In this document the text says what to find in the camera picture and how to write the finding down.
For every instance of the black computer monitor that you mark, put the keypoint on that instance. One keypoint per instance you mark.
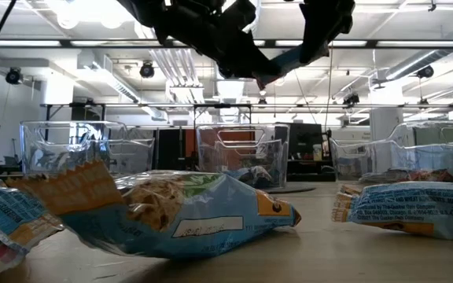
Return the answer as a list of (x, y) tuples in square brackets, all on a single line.
[(307, 137)]

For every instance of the grey woven placemat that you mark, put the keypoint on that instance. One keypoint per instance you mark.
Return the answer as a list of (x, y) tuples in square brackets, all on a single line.
[(289, 189)]

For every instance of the black ceiling spotlight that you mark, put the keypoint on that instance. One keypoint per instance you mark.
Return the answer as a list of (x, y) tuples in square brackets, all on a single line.
[(351, 99), (13, 76), (425, 72), (146, 70)]

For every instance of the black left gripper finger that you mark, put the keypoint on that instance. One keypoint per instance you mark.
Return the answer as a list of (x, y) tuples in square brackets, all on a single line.
[(238, 19), (242, 63)]

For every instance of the blue granola bar small print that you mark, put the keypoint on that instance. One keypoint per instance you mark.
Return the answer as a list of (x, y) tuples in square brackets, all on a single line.
[(407, 204)]

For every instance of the red pink granola bar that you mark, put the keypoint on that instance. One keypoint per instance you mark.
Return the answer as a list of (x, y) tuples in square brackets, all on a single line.
[(407, 176)]

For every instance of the clear plastic bin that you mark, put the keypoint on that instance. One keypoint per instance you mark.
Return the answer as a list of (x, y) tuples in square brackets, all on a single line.
[(53, 157), (242, 153), (368, 157)]

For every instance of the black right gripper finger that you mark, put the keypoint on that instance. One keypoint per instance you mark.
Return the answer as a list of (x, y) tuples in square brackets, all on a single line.
[(313, 47)]

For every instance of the blue orange granola bar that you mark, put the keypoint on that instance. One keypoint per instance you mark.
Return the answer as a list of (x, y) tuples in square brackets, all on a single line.
[(211, 212)]

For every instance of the orange partition panel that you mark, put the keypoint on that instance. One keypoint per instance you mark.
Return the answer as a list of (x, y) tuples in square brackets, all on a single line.
[(190, 149)]

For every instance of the black overhead light bar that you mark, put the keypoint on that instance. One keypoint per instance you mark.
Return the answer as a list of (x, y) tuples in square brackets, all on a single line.
[(372, 43)]

